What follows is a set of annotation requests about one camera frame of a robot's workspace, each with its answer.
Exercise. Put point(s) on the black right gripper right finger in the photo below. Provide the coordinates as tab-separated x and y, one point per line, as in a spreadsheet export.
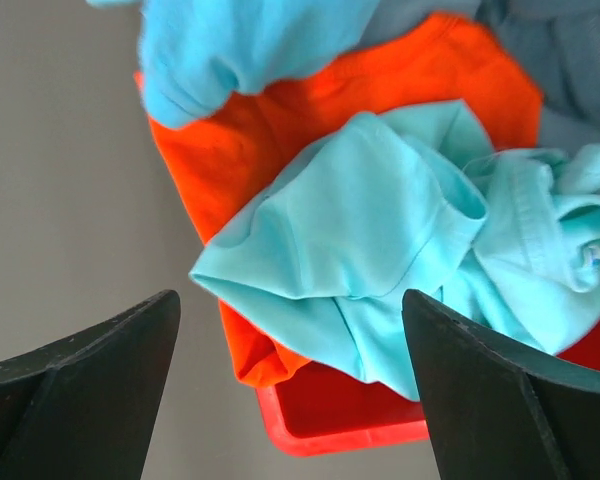
498	409

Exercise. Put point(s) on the orange t shirt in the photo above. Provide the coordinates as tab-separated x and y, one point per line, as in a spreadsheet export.
219	164

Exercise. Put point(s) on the grey blue t shirt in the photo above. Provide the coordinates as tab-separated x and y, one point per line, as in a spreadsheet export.
558	45

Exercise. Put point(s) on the teal t shirt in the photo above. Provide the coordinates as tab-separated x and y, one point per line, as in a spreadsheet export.
415	198

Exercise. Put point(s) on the light blue t shirt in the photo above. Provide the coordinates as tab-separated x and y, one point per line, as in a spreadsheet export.
195	54

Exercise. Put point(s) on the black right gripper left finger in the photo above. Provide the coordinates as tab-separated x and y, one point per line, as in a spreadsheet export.
85	406

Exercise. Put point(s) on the red plastic bin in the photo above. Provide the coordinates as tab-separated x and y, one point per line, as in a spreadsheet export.
321	410

